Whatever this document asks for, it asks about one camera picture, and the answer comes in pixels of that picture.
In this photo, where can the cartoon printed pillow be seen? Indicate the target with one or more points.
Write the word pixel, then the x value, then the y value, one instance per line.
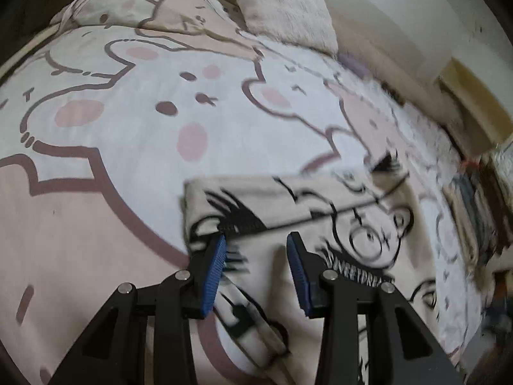
pixel 180 12

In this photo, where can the cluttered wooden bedside shelf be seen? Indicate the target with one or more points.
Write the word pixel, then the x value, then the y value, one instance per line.
pixel 473 208

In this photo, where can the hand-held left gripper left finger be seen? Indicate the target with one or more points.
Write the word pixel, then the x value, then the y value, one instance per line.
pixel 212 276

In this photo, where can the purple cloth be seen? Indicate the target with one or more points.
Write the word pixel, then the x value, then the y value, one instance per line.
pixel 354 65

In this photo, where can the pink white cartoon printed blanket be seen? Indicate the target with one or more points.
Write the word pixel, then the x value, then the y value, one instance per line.
pixel 140 148

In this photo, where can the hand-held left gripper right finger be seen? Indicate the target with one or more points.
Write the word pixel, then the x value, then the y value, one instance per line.
pixel 298 276

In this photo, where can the fluffy white pillow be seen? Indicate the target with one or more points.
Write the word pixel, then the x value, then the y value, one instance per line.
pixel 280 8

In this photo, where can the cream black printed garment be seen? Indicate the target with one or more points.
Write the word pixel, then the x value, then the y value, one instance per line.
pixel 320 208

